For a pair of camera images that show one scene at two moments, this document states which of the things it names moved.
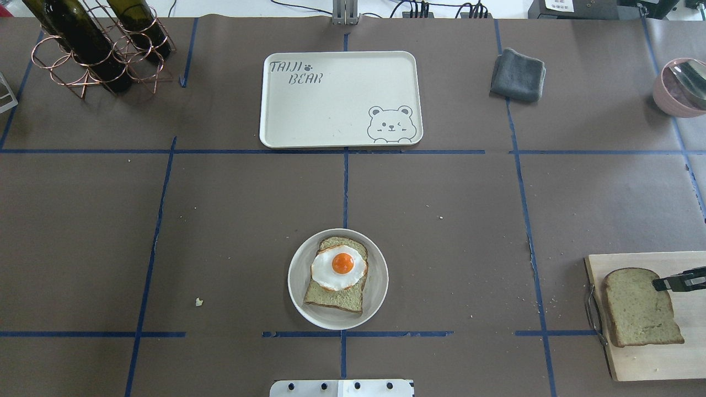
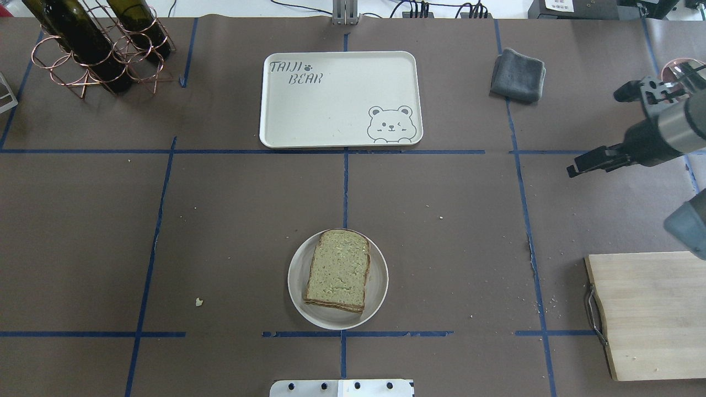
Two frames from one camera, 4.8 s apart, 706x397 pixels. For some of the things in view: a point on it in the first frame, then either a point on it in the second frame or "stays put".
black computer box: x=584 y=10 stays put
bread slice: x=638 y=314 -> x=338 y=273
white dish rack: x=14 y=103 stays put
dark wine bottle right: x=71 y=21 stays put
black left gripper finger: x=690 y=279 -> x=609 y=158
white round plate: x=375 y=289 stays put
